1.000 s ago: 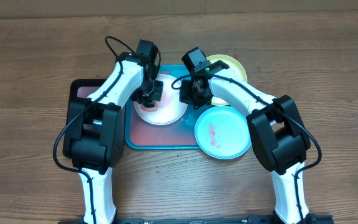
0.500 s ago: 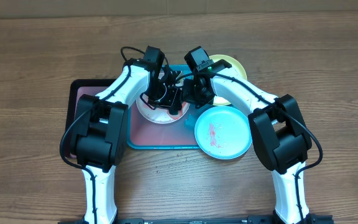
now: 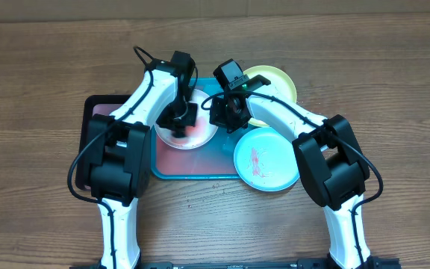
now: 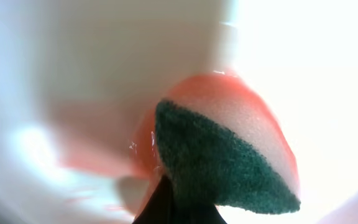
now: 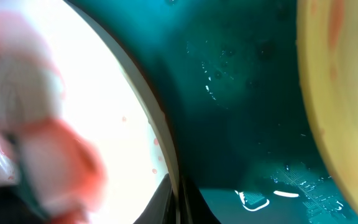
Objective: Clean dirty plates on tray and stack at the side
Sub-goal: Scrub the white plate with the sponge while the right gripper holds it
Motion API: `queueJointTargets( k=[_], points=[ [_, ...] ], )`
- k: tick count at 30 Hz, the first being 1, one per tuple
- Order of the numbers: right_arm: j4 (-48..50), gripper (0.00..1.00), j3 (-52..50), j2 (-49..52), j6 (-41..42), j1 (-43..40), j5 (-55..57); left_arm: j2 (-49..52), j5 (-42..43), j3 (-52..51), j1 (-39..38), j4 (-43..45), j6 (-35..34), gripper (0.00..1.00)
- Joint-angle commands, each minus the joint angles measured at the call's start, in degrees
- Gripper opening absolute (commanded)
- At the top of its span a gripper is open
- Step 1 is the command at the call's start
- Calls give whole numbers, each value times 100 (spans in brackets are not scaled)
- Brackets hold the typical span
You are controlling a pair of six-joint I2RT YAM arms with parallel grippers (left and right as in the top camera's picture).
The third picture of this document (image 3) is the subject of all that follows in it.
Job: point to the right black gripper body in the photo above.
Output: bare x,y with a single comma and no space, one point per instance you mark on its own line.
231,118

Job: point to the yellow-green plate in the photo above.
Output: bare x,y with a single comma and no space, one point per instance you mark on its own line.
278,77

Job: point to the white plate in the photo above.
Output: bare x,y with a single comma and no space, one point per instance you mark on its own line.
195,136

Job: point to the light blue plate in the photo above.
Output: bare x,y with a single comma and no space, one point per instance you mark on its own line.
265,160

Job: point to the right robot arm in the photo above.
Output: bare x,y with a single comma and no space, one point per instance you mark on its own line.
330,162

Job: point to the black plastic tray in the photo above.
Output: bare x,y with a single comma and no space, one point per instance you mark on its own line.
103,105

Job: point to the teal plastic tray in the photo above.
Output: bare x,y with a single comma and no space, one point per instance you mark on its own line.
213,160

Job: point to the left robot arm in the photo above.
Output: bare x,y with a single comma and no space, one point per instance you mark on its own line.
117,157

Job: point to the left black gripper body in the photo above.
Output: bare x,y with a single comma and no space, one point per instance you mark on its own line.
181,116

